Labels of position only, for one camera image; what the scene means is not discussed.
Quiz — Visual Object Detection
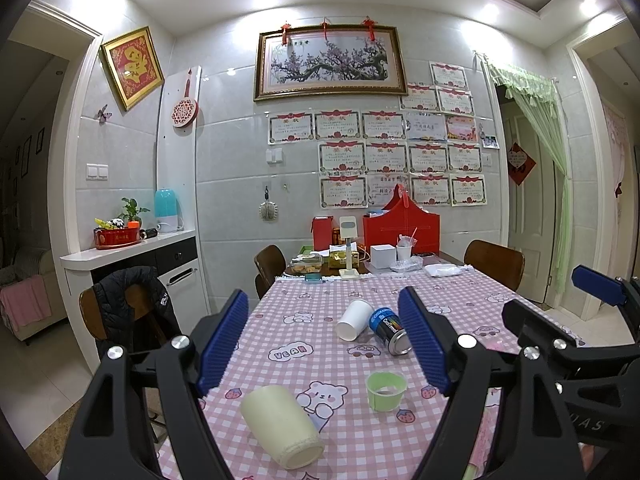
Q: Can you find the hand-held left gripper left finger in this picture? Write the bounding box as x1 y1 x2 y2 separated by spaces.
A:
62 289 251 480

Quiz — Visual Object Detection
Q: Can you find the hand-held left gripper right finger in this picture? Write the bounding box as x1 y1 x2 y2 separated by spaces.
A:
397 286 581 480

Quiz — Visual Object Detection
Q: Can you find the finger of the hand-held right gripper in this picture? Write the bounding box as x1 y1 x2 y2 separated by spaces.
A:
501 299 591 361
571 265 640 311

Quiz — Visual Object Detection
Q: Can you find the white paper cup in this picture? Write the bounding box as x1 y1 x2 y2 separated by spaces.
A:
335 298 374 342

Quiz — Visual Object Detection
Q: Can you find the small green plastic cup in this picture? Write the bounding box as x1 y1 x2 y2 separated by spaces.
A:
365 371 406 413

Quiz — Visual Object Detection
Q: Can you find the plastic cup with straw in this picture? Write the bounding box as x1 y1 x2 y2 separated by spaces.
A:
396 227 419 264

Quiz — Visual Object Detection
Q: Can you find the cream cylindrical cup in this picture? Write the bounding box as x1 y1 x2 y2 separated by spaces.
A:
240 385 326 471

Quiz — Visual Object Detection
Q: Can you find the blue and black can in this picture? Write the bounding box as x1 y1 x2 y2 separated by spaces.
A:
368 306 413 357

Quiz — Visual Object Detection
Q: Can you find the brown wooden chair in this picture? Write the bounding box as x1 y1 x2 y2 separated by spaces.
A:
78 284 168 428
463 239 526 293
253 244 287 301

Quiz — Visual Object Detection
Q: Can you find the white plastic bag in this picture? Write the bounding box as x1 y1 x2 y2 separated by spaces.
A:
424 262 464 279

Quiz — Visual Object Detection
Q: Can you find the white door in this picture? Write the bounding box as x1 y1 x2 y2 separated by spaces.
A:
501 102 557 302

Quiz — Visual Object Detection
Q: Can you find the white square box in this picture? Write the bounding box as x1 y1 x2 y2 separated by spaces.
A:
369 243 399 275

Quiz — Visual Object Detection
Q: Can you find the black jacket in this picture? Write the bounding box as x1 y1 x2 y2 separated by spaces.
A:
92 265 184 358

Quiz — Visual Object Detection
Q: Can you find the white side cabinet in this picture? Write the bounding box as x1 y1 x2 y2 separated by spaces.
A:
59 229 199 358

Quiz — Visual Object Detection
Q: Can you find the clear food container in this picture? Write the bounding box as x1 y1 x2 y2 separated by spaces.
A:
289 253 325 277

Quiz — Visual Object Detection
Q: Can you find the gold box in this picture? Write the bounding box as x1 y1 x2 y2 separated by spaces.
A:
325 251 362 271

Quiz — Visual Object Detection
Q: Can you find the red gift bag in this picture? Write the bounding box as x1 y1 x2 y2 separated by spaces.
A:
362 183 442 257

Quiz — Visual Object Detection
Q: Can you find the pink patterned curtain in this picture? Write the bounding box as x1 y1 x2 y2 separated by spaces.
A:
599 94 632 281

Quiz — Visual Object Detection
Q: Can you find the white phone stand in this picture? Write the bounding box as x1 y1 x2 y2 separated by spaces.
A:
338 215 361 280

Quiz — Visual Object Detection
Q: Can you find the green sheer curtain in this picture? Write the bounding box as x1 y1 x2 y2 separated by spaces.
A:
486 61 575 307

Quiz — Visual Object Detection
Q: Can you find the hanging grey brush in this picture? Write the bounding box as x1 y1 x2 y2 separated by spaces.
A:
258 185 278 222

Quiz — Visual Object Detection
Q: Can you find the red diamond door decoration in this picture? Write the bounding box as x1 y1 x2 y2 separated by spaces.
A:
507 142 537 188

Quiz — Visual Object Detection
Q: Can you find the red upright box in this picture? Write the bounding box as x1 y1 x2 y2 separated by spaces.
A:
312 215 335 252

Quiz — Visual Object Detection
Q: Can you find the light blue humidifier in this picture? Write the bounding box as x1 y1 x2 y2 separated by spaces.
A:
153 188 184 234

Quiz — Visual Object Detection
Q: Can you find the red oval tin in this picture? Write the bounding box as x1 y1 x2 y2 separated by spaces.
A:
93 227 143 251

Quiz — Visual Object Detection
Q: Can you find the small potted plant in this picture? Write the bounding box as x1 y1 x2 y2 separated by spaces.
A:
119 197 151 229

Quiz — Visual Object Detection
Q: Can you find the pink blanket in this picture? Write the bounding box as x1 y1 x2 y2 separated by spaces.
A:
0 275 54 334

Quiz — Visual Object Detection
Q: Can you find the beige sofa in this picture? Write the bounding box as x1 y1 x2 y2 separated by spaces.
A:
0 246 68 343

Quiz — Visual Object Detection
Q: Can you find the round red hanging fan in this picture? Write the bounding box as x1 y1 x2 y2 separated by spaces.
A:
171 67 200 132

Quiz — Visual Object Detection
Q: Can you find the red and gold framed picture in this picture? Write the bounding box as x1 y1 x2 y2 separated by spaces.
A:
100 26 166 112

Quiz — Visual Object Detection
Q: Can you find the framed blossom painting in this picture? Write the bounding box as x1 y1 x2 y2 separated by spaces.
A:
253 24 407 102

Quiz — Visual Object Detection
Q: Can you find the group of wall certificates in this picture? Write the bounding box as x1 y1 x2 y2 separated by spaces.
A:
267 61 489 210

